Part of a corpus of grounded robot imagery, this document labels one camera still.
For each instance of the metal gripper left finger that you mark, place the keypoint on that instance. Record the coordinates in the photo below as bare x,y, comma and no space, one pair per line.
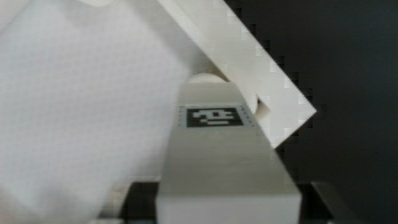
108,216

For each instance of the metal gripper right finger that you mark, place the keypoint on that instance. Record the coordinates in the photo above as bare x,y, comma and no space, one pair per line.
341,213

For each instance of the white leg with tag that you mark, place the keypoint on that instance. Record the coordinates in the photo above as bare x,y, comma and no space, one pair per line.
224,185

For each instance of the white desk top tray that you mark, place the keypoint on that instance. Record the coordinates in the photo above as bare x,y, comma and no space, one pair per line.
97,56

